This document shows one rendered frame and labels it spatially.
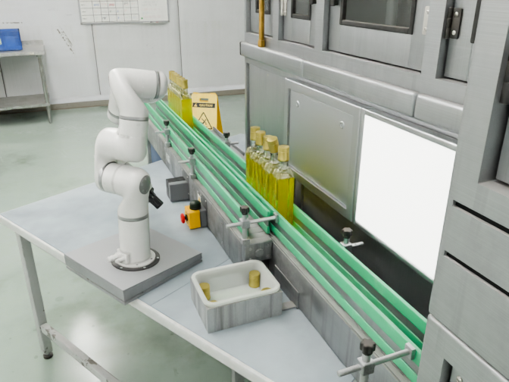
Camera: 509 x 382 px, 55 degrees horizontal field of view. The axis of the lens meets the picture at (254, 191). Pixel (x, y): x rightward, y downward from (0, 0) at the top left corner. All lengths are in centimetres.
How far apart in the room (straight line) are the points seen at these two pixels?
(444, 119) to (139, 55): 648
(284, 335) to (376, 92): 68
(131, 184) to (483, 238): 110
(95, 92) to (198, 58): 156
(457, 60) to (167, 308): 100
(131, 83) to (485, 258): 116
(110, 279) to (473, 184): 119
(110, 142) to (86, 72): 582
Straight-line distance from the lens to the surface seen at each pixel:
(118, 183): 150
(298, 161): 171
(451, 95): 112
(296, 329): 139
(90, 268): 162
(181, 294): 153
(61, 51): 725
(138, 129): 146
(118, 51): 731
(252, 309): 138
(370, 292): 127
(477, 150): 55
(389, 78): 128
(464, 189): 57
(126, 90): 146
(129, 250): 158
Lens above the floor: 162
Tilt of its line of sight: 23 degrees down
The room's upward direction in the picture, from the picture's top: straight up
